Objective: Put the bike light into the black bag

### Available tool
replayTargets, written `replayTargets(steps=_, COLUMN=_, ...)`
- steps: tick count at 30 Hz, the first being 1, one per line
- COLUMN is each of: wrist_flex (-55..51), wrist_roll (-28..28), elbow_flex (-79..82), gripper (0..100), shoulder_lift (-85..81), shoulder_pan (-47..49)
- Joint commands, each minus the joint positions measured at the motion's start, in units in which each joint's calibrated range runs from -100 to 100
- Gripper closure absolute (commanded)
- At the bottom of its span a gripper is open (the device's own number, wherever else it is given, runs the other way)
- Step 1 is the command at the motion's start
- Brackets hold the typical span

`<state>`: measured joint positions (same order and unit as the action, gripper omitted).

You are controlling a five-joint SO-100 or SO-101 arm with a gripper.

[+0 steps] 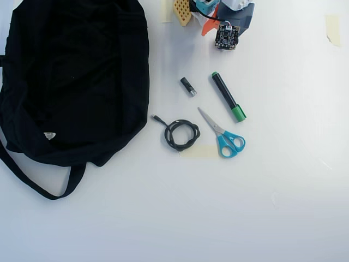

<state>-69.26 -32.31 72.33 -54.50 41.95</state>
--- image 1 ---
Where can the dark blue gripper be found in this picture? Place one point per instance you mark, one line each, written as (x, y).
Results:
(206, 29)

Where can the black fabric bag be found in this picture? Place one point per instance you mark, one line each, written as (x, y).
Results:
(73, 82)

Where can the yellow perforated block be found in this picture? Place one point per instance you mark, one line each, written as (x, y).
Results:
(181, 12)

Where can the beige masking tape strip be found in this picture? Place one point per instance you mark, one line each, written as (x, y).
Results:
(199, 151)
(167, 11)
(334, 30)

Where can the black AAA battery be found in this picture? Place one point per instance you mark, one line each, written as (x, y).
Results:
(188, 86)

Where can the black marker with green cap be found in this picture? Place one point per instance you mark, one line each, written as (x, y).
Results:
(226, 94)

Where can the black camera circuit board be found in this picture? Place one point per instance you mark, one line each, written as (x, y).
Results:
(227, 36)

